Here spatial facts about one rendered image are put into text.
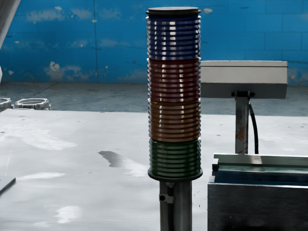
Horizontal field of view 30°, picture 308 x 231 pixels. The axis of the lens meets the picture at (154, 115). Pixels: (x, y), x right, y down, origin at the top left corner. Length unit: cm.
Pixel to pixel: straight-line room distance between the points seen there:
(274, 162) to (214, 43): 547
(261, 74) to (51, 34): 587
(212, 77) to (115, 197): 33
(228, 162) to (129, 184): 32
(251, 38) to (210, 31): 46
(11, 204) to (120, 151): 40
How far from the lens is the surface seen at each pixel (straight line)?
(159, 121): 63
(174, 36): 61
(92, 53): 677
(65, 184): 131
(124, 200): 120
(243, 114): 115
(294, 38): 646
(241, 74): 112
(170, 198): 66
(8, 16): 128
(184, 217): 68
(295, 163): 105
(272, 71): 113
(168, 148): 63
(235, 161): 104
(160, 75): 61
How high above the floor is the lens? 126
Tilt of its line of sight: 14 degrees down
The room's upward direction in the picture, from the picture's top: 1 degrees counter-clockwise
